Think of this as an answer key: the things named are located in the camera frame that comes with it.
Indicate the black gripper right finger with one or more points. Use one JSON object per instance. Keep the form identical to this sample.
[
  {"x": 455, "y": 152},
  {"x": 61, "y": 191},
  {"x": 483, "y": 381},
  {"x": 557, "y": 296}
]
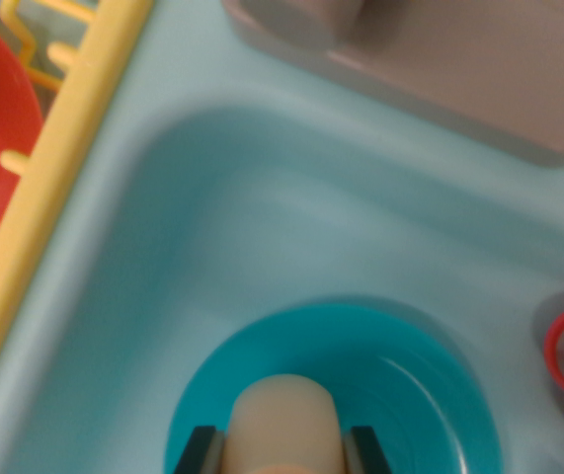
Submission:
[{"x": 365, "y": 454}]

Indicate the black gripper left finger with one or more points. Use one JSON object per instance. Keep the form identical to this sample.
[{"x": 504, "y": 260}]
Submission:
[{"x": 202, "y": 454}]

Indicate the cream toy detergent bottle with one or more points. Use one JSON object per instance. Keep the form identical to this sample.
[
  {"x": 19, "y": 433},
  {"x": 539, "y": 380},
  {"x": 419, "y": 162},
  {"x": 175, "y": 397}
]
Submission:
[{"x": 284, "y": 424}]

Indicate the light blue toy sink unit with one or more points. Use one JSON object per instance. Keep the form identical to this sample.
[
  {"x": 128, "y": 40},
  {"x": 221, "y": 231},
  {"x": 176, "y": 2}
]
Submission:
[{"x": 286, "y": 207}]

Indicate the teal plastic plate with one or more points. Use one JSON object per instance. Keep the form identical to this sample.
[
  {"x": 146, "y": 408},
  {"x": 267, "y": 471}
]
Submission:
[{"x": 410, "y": 395}]

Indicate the yellow plastic dish rack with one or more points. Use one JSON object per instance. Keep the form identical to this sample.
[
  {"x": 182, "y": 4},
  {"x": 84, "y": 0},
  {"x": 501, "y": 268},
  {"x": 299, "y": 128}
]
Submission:
[{"x": 64, "y": 148}]

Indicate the grey toy faucet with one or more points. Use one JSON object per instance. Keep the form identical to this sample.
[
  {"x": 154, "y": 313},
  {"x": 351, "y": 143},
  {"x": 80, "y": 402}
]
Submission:
[{"x": 459, "y": 74}]

